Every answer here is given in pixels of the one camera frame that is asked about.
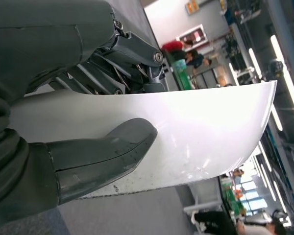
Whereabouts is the person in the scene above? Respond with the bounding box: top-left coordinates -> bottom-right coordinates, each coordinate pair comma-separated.
161,40 -> 194,53
192,210 -> 288,235
172,48 -> 212,70

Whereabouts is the green table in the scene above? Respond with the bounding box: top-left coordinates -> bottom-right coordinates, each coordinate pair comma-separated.
221,176 -> 243,216
165,51 -> 193,92

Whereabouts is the framed wall sign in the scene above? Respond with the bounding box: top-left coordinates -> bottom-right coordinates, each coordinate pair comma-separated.
176,24 -> 209,51

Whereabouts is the ceiling light strip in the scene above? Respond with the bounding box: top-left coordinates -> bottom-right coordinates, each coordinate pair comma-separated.
270,35 -> 294,130
249,47 -> 263,78

